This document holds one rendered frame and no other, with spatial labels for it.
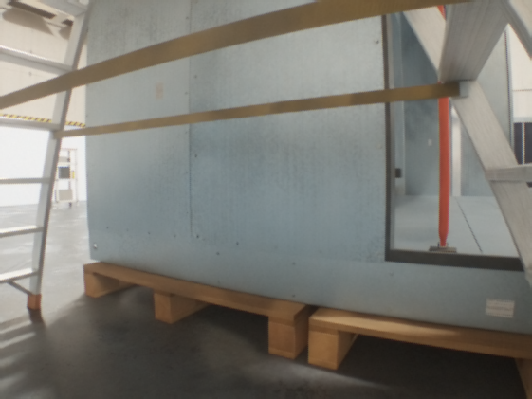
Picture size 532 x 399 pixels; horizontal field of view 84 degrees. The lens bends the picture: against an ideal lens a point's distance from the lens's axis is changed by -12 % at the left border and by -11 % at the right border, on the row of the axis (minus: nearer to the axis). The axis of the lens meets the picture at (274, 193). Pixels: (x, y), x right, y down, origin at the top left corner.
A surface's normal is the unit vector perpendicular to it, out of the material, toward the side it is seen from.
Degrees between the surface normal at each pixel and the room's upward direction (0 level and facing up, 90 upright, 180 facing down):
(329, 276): 90
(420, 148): 90
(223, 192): 90
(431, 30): 92
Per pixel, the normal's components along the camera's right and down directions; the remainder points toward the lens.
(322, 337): -0.47, 0.04
